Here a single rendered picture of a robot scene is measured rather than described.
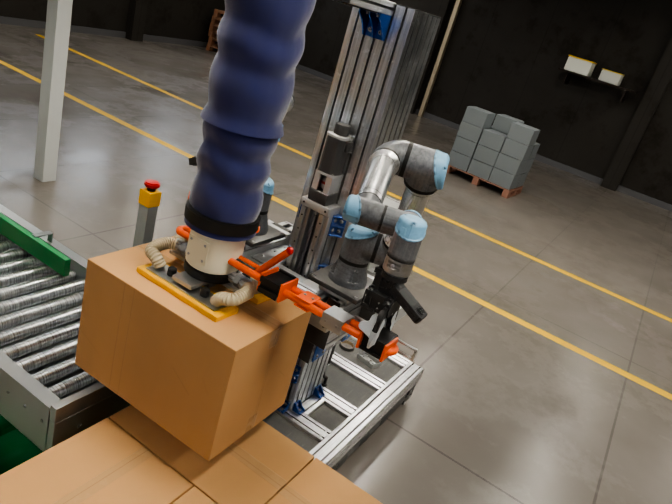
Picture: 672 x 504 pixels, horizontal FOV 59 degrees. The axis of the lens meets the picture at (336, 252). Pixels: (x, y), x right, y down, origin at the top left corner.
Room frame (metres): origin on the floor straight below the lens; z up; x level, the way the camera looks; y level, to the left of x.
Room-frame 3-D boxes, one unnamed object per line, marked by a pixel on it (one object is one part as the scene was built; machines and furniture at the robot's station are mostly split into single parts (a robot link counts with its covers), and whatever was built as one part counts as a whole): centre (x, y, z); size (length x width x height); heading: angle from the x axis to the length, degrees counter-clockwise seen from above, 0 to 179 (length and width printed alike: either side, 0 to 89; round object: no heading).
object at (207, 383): (1.65, 0.37, 0.87); 0.60 x 0.40 x 0.40; 66
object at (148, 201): (2.45, 0.87, 0.50); 0.07 x 0.07 x 1.00; 65
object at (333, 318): (1.46, -0.06, 1.20); 0.07 x 0.07 x 0.04; 64
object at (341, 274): (2.07, -0.07, 1.09); 0.15 x 0.15 x 0.10
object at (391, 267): (1.41, -0.16, 1.43); 0.08 x 0.08 x 0.05
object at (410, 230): (1.42, -0.16, 1.50); 0.09 x 0.08 x 0.11; 176
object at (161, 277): (1.57, 0.40, 1.10); 0.34 x 0.10 x 0.05; 64
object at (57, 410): (1.76, 0.56, 0.58); 0.70 x 0.03 x 0.06; 155
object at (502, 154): (9.26, -1.87, 0.52); 1.09 x 0.71 x 1.05; 62
